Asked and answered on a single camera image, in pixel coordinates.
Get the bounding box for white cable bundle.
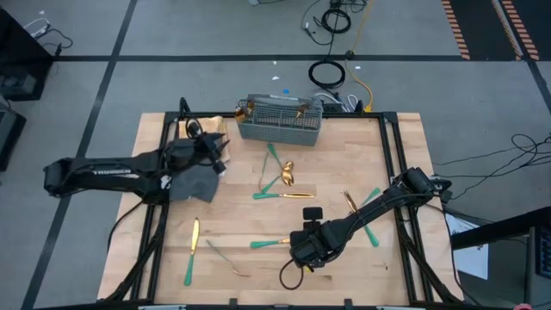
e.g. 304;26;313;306
313;90;361;114

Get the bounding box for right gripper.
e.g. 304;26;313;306
288;222;346;270

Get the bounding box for gold knife green handle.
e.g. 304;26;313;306
250;237;292;250
183;217;201;287
252;191;316;201

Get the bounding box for grey equipment box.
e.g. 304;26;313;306
524;226;551;307

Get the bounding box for black desk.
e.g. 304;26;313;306
449;206;551;251

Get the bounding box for black furniture unit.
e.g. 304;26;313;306
0;8;55;102

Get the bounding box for yellow cable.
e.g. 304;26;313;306
344;0;375;114

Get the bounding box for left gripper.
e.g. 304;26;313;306
165;133;231;176

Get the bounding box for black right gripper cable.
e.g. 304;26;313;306
278;257;306;291

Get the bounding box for white paper sheet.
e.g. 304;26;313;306
445;214;490;281

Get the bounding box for black floor box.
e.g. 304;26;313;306
0;107;28;172

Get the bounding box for black aluminium table frame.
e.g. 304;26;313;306
102;97;464;305

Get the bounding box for white power adapter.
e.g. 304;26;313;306
23;16;53;38

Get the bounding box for grey cloth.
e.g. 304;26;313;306
169;165;220;203

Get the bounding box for black coiled cable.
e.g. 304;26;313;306
307;59;347;90
320;7;352;34

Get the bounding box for black loose floor cables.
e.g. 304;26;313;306
432;133;551;202

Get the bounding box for grey plastic cutlery basket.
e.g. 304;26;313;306
235;94;324;146

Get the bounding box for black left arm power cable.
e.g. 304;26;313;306
106;201;143;253

